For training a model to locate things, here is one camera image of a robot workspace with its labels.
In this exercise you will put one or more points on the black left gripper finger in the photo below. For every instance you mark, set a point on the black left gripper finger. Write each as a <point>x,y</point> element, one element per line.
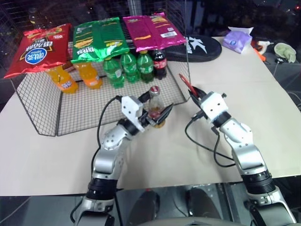
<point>163,115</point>
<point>144,97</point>

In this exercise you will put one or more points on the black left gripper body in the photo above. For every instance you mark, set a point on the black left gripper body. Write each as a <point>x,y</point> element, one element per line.
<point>145,120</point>

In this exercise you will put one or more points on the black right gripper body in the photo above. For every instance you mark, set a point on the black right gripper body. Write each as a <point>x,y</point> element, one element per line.
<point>201,98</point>

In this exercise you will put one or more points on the glass bottle with red cap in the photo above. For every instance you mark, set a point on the glass bottle with red cap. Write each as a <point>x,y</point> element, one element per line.
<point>155,106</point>

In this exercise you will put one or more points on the red bottle opener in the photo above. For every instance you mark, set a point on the red bottle opener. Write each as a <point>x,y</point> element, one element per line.
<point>184,80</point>

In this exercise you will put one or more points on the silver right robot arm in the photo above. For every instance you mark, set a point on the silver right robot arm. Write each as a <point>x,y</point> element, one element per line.
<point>247,150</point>

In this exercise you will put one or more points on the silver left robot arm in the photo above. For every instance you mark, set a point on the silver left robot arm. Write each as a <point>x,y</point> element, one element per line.
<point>110,141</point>

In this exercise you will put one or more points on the green soda bottle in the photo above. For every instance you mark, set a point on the green soda bottle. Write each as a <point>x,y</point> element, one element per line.
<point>145,67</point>
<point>129,67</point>
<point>114,73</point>

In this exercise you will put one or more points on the dark cola bottle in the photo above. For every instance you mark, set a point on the dark cola bottle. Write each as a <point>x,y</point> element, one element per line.
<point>159,63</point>

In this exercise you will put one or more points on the orange soda bottle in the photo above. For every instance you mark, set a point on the orange soda bottle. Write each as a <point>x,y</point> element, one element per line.
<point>64,81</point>
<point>90,75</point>

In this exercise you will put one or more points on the clear plastic bottle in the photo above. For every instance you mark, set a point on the clear plastic bottle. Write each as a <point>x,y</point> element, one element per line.
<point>35,20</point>

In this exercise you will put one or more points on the black bag with white logo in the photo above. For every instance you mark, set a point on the black bag with white logo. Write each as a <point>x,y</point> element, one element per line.
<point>195,48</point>

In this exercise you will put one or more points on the purple tissue pack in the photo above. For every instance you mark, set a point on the purple tissue pack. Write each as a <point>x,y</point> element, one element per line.
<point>237,38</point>

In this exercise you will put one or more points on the magenta chip bag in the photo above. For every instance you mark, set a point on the magenta chip bag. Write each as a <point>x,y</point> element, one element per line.
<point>152,30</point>

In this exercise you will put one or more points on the small orange tool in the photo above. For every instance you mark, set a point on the small orange tool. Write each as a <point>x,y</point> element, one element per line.
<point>260,55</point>

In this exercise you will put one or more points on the green chip bag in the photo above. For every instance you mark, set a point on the green chip bag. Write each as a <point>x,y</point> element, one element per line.
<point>98,40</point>

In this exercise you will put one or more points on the brown snack packet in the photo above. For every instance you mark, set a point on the brown snack packet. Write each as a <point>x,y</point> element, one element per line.
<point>69,67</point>

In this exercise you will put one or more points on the white glue gun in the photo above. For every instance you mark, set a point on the white glue gun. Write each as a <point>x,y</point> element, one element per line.
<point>264,43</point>

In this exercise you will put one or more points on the pale green cloth lump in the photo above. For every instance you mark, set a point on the pale green cloth lump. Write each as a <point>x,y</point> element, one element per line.
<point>285,51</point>

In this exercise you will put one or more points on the red chip bag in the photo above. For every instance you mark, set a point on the red chip bag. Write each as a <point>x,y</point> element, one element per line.
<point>40,50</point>

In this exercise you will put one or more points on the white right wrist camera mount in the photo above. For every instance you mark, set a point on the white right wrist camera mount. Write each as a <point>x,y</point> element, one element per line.
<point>214,104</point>

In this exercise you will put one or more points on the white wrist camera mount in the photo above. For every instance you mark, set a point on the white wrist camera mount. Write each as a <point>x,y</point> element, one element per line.
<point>130,108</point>
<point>214,104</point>

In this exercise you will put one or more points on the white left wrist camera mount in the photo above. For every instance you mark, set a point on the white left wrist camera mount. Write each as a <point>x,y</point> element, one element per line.
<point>130,108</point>

